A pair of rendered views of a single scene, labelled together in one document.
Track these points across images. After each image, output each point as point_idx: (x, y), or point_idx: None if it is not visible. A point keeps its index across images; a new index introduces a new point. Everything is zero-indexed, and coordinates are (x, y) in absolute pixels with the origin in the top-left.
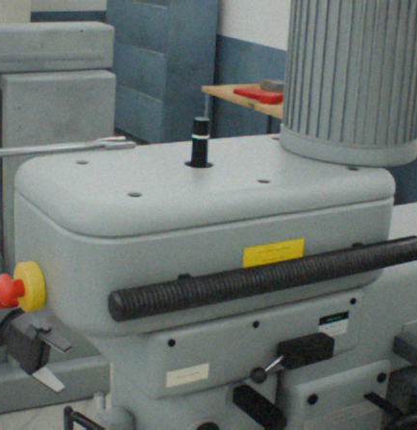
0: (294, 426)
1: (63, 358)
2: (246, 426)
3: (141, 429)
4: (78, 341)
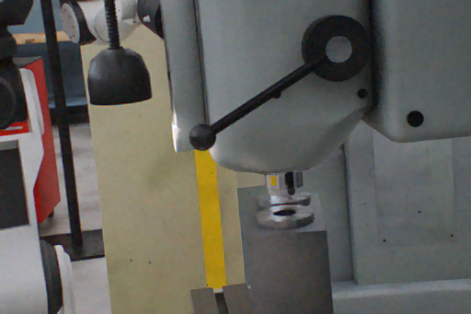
0: None
1: (422, 278)
2: None
3: None
4: (440, 256)
